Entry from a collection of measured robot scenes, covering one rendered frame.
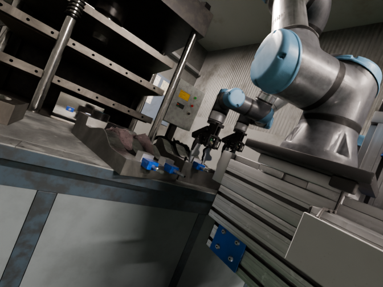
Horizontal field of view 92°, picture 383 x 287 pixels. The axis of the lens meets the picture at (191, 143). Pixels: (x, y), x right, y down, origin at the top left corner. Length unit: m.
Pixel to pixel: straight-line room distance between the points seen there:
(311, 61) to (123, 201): 0.69
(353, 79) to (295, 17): 0.20
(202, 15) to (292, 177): 1.52
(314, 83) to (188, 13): 1.38
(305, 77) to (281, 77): 0.04
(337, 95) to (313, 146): 0.11
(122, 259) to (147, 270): 0.14
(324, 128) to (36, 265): 0.89
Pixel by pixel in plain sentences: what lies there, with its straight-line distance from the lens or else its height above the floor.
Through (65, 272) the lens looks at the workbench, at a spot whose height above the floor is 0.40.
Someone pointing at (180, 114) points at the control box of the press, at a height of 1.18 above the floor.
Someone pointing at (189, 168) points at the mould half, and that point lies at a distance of 0.84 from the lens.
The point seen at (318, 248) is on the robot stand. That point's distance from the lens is 0.31.
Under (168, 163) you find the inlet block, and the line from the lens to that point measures 0.73.
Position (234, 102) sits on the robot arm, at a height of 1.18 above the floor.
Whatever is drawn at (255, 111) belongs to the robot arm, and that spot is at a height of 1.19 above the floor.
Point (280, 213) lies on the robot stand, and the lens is 0.44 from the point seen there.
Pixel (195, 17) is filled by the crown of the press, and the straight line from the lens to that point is 1.73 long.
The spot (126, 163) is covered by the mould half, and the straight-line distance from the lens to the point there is 0.61.
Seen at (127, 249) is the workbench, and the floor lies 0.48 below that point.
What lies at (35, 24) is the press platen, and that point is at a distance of 1.55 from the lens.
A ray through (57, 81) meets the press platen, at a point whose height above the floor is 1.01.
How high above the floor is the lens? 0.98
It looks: level
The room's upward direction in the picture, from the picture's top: 23 degrees clockwise
